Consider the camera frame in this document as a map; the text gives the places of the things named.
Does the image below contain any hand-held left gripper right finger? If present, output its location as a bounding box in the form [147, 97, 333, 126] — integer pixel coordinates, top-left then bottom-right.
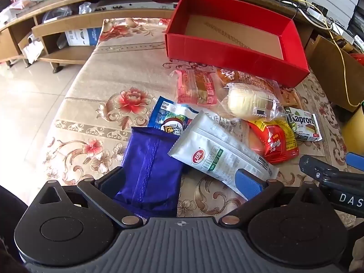
[219, 168, 329, 228]

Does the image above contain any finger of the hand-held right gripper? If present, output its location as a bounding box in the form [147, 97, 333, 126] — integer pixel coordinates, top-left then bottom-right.
[298, 154, 347, 183]
[345, 152, 364, 174]

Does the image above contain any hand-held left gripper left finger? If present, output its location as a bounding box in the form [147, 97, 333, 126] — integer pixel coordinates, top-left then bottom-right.
[34, 166, 144, 228]

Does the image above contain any purple foil snack packet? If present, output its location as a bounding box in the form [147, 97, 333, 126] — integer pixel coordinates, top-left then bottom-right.
[114, 126, 184, 219]

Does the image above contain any white green wafer packet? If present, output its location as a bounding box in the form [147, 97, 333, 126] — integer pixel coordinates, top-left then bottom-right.
[284, 106, 322, 143]

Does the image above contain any red yellow snack packet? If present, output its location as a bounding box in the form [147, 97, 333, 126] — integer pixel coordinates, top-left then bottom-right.
[246, 118, 300, 165]

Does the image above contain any white silver snack packet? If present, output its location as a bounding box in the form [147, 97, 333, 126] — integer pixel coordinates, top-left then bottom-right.
[168, 110, 280, 201]

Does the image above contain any gold foil snack packet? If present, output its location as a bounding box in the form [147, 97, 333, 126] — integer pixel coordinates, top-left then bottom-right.
[280, 87, 302, 110]

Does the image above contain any clear-wrapped white bun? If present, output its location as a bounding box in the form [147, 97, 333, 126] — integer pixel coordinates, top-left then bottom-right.
[219, 82, 286, 121]

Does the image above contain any blue sausage packet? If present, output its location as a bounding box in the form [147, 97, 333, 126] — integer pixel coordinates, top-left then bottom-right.
[147, 96, 200, 137]

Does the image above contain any orange bread packet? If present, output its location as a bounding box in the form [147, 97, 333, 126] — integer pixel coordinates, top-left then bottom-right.
[215, 68, 282, 103]

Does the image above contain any pink clear cake packet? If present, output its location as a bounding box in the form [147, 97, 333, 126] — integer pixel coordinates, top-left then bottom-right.
[171, 68, 219, 109]

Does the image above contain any red cardboard box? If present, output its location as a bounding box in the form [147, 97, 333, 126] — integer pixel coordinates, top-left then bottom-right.
[164, 0, 310, 88]

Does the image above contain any yellow container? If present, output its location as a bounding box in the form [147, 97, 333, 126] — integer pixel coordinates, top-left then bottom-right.
[341, 102, 364, 154]

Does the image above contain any brown cardboard box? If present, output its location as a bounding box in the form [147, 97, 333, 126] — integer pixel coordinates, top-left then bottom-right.
[306, 34, 364, 113]

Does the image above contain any red bag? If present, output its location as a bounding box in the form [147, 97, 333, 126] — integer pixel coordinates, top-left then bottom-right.
[350, 53, 364, 69]

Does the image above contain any beige floral tablecloth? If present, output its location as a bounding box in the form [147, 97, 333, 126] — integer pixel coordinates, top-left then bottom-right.
[27, 17, 359, 228]

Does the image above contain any white blue carton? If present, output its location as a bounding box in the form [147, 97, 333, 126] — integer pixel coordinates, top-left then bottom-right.
[65, 27, 102, 47]

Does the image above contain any wooden TV stand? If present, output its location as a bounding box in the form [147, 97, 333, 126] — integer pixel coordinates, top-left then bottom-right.
[0, 0, 364, 71]

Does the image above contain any silver media player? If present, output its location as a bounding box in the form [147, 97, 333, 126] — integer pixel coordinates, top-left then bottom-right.
[94, 1, 178, 13]

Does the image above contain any yellow cable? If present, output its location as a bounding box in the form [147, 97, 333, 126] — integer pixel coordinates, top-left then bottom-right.
[247, 0, 364, 107]

